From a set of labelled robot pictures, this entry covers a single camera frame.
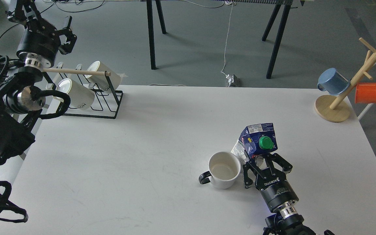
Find blue milk carton green cap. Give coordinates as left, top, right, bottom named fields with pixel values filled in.
left=231, top=122, right=278, bottom=166

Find black wire mug rack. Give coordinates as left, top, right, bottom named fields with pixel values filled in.
left=43, top=65, right=124, bottom=119

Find grey power adapter on floor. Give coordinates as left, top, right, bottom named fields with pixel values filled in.
left=226, top=74, right=241, bottom=87

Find white mug front on rack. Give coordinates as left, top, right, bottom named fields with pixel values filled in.
left=56, top=78, right=95, bottom=110

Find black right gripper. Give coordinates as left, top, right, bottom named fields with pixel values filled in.
left=242, top=153, right=299, bottom=213

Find wooden mug tree stand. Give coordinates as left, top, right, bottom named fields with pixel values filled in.
left=314, top=38, right=376, bottom=122

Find black table legs left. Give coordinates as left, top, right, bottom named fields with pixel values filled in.
left=146, top=0, right=167, bottom=70

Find blue mug on tree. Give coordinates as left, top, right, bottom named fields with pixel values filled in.
left=317, top=68, right=350, bottom=96

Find orange mug on tree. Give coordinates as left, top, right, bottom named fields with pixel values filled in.
left=355, top=82, right=376, bottom=104

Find white cable on floor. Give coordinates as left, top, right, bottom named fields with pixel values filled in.
left=175, top=0, right=237, bottom=76

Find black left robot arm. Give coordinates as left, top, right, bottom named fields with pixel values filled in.
left=0, top=0, right=77, bottom=223

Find black table legs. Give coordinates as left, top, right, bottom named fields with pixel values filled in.
left=146, top=0, right=167, bottom=70
left=261, top=0, right=293, bottom=79

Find white mug rear on rack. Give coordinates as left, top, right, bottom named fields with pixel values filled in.
left=85, top=61, right=122, bottom=94

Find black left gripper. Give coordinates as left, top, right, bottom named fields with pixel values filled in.
left=6, top=0, right=77, bottom=68

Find black table legs right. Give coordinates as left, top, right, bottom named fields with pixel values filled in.
left=261, top=0, right=293, bottom=79

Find white mug black handle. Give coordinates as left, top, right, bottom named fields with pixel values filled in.
left=198, top=151, right=242, bottom=189

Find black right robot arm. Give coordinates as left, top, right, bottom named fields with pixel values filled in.
left=242, top=151, right=315, bottom=235

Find white mug on rack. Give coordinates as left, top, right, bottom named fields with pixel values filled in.
left=56, top=78, right=95, bottom=110
left=85, top=61, right=122, bottom=94

